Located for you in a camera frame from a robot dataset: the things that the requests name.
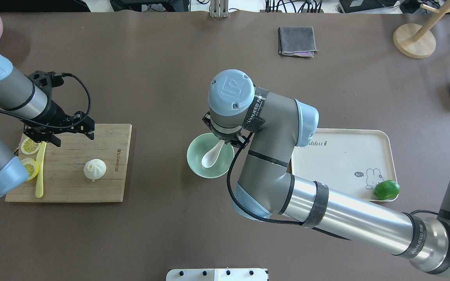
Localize light green bowl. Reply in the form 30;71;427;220
186;133;235;178

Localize lemon slice near handle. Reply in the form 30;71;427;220
20;137;41;155

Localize stacked lemon slices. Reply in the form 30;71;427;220
20;158;40;181

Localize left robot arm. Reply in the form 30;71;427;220
0;54;95;198

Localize cream rabbit tray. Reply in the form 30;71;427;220
291;128;397;201

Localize green lime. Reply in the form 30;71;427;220
374;180;401;200

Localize bamboo cutting board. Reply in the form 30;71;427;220
5;123;132;203

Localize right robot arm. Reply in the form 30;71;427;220
203;69;450;278

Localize wooden mug tree stand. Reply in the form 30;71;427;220
393;0;450;59

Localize white steamed bun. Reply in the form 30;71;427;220
83;158;107;182

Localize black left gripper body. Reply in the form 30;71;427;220
23;101;77;142

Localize grey folded cloth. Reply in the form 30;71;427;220
278;26;318;58

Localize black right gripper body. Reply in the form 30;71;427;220
202;112;253;149

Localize aluminium frame post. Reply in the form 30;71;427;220
209;0;229;18

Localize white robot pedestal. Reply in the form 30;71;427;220
166;267;269;281

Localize white ceramic spoon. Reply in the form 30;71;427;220
201;139;225;168

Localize yellow plastic knife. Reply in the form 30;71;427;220
35;142;48;199

